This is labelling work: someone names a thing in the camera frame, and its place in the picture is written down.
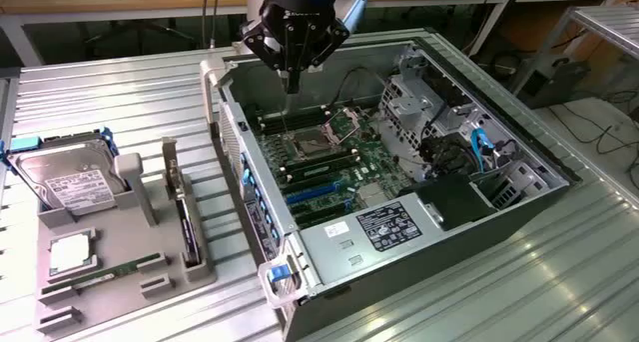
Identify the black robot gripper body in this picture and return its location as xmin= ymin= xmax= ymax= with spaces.
xmin=258 ymin=0 xmax=341 ymax=68

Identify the graphics card with metal bracket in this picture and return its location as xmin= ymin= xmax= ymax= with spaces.
xmin=161 ymin=136 xmax=204 ymax=268

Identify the metal socket cover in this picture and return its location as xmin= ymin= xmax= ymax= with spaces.
xmin=321 ymin=108 xmax=362 ymax=135

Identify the silver drive cage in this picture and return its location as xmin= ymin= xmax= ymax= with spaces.
xmin=376 ymin=44 xmax=480 ymax=178

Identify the black chair base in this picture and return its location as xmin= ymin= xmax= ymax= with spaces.
xmin=84 ymin=18 xmax=196 ymax=58

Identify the CPU socket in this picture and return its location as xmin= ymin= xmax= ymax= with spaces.
xmin=292 ymin=128 xmax=330 ymax=159

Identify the green motherboard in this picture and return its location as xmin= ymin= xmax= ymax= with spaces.
xmin=252 ymin=104 xmax=415 ymax=227

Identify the installed RAM stick with label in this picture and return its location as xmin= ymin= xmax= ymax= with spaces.
xmin=286 ymin=157 xmax=358 ymax=181

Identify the blue expansion slot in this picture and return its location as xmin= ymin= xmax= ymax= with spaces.
xmin=284 ymin=183 xmax=338 ymax=204

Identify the silver chipset heatsink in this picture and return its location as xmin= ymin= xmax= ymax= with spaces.
xmin=356 ymin=184 xmax=393 ymax=205

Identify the black expansion slot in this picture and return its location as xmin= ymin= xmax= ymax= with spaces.
xmin=292 ymin=201 xmax=349 ymax=224

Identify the black plastic air shroud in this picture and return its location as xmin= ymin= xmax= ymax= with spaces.
xmin=413 ymin=173 xmax=497 ymax=231

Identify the silver hard disk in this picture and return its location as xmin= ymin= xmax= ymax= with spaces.
xmin=12 ymin=139 xmax=125 ymax=216

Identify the blue disk caddy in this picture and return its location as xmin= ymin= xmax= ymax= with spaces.
xmin=0 ymin=126 xmax=121 ymax=178

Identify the grey power supply unit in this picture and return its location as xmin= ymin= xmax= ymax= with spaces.
xmin=297 ymin=192 xmax=443 ymax=287

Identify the grey parts rack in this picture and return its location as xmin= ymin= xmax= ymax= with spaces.
xmin=33 ymin=138 xmax=218 ymax=335

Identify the open black PC case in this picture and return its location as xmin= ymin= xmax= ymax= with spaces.
xmin=198 ymin=27 xmax=584 ymax=341

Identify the silver CPU chip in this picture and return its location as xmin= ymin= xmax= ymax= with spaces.
xmin=49 ymin=235 xmax=96 ymax=274

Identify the green RAM stick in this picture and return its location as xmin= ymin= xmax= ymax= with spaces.
xmin=41 ymin=254 xmax=164 ymax=293

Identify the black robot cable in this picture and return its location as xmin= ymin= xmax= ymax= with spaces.
xmin=201 ymin=0 xmax=220 ymax=50

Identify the black looped power wire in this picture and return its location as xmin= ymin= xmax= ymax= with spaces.
xmin=334 ymin=67 xmax=388 ymax=113

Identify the black hanging cable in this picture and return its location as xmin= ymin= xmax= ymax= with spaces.
xmin=467 ymin=0 xmax=496 ymax=58

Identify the coiled black cable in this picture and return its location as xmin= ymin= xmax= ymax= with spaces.
xmin=491 ymin=52 xmax=524 ymax=76

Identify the blue data wire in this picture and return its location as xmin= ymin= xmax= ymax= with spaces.
xmin=468 ymin=127 xmax=493 ymax=175

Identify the black box device with handle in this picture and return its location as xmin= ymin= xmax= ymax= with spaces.
xmin=517 ymin=57 xmax=591 ymax=110

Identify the aluminium frame table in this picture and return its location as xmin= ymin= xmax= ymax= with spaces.
xmin=511 ymin=5 xmax=639 ymax=96

